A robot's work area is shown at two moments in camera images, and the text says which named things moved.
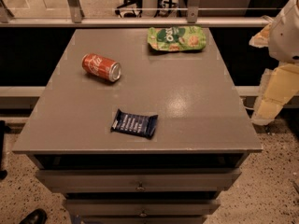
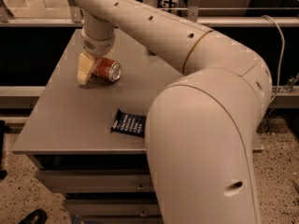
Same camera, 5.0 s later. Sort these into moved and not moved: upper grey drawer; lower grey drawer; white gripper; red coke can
Moved: white gripper
Not moved: upper grey drawer; red coke can; lower grey drawer
